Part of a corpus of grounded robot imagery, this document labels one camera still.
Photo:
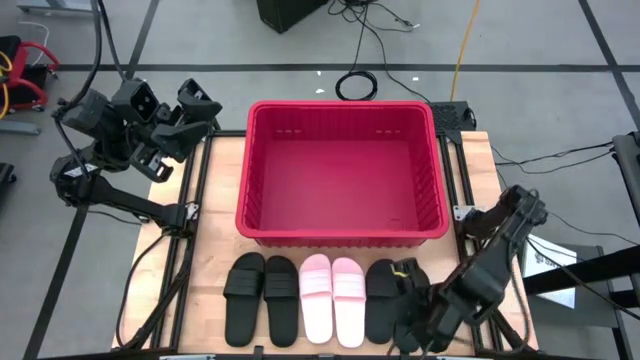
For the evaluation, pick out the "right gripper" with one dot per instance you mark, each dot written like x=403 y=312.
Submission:
x=445 y=310

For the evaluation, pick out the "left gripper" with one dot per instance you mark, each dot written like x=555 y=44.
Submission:
x=142 y=150

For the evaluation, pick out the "black slide sandal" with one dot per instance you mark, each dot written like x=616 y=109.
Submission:
x=380 y=320
x=404 y=307
x=243 y=320
x=281 y=320

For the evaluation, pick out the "pink slide sandal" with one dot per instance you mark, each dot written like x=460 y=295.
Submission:
x=316 y=320
x=349 y=325

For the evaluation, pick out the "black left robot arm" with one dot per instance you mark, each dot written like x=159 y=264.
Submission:
x=125 y=201

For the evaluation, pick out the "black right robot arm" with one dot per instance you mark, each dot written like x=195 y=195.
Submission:
x=505 y=235

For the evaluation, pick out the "red plastic bin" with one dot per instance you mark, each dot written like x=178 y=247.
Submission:
x=340 y=190

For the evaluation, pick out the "white printed paper sheet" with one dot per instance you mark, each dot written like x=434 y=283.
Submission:
x=550 y=265

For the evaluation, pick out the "black floor box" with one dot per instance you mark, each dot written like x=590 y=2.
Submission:
x=285 y=12

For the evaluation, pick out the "grey metal floor base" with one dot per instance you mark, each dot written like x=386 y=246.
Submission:
x=60 y=6
x=20 y=128

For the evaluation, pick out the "red and black cart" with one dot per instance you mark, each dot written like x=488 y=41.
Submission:
x=19 y=70

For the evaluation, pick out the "black metal stand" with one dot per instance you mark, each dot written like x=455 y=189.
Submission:
x=595 y=310

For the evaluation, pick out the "black caster base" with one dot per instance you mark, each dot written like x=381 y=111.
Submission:
x=4 y=175

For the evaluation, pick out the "black perforated box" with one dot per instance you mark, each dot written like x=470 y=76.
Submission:
x=447 y=117

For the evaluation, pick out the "black aluminium rig frame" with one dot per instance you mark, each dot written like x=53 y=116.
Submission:
x=230 y=133

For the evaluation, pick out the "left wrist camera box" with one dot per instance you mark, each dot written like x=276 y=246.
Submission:
x=140 y=100

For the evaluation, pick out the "dark grey equipment post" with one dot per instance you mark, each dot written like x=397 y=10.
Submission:
x=627 y=160

